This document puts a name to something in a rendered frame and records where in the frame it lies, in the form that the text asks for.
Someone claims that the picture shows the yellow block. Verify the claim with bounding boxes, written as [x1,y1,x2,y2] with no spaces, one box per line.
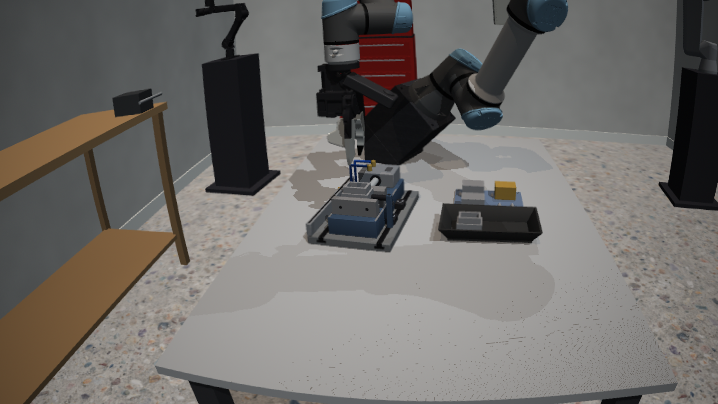
[494,181,516,200]

